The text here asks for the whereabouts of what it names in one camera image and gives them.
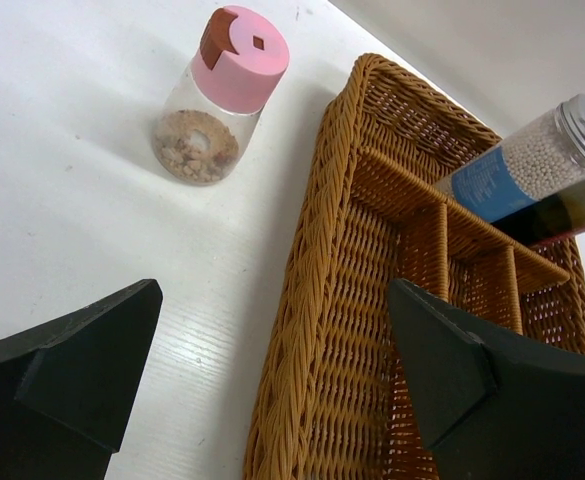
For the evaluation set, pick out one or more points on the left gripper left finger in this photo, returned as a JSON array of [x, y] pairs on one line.
[[68, 386]]

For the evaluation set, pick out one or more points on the blue label silver cap jar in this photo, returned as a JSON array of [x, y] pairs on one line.
[[542, 158]]

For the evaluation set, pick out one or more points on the tall dark sauce bottle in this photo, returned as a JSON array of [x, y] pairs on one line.
[[556, 217]]

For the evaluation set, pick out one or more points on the brown wicker divided basket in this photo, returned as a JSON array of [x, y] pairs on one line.
[[333, 402]]

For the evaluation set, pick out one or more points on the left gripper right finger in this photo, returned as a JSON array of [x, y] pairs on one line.
[[489, 403]]

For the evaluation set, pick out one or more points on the pink lid spice jar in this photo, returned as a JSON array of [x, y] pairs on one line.
[[210, 116]]

